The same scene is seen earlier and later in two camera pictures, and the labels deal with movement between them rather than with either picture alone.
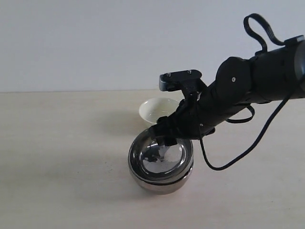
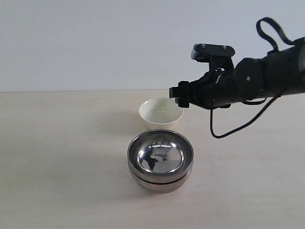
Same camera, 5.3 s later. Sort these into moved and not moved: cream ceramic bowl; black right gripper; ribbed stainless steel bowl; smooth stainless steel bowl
Moved: black right gripper
Not moved: smooth stainless steel bowl; cream ceramic bowl; ribbed stainless steel bowl
